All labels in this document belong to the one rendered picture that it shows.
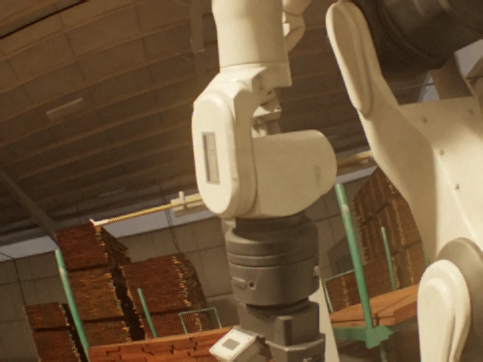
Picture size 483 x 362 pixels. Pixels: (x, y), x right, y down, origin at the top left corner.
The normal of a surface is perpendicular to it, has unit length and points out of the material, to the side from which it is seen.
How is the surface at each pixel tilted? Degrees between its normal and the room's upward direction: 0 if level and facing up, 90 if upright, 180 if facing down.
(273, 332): 95
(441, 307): 90
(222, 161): 95
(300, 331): 113
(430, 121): 71
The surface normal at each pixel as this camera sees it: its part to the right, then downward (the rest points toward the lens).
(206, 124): -0.80, 0.16
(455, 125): 0.08, -0.57
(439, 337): -0.95, 0.20
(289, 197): 0.59, 0.05
